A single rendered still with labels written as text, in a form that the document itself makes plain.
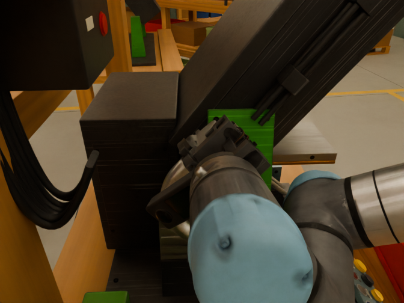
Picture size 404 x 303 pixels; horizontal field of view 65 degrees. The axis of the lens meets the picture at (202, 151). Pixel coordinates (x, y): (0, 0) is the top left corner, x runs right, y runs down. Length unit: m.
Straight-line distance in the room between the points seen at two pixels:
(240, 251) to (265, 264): 0.02
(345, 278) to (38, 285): 0.42
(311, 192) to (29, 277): 0.39
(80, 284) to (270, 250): 0.65
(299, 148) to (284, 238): 0.56
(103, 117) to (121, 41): 0.69
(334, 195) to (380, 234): 0.05
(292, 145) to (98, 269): 0.53
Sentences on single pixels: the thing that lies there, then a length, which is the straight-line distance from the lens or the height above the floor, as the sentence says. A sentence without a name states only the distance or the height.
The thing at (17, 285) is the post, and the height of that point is 1.13.
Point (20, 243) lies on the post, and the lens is 0.50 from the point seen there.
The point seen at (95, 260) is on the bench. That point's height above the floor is 0.88.
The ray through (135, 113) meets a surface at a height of 1.24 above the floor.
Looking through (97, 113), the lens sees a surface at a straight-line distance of 0.64.
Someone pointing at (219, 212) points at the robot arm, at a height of 1.35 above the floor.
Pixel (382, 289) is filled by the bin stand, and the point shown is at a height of 0.78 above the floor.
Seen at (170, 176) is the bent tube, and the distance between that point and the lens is 0.53.
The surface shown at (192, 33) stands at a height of 0.85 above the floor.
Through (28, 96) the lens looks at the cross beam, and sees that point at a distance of 0.73.
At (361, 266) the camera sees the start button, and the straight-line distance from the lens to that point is 0.78.
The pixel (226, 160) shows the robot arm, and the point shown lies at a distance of 0.30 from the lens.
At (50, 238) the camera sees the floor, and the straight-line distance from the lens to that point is 2.27.
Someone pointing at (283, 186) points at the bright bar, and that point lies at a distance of 0.81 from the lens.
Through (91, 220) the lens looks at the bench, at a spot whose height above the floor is 0.88.
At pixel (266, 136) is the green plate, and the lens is 0.56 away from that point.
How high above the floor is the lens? 1.49
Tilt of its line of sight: 31 degrees down
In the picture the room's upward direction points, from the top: straight up
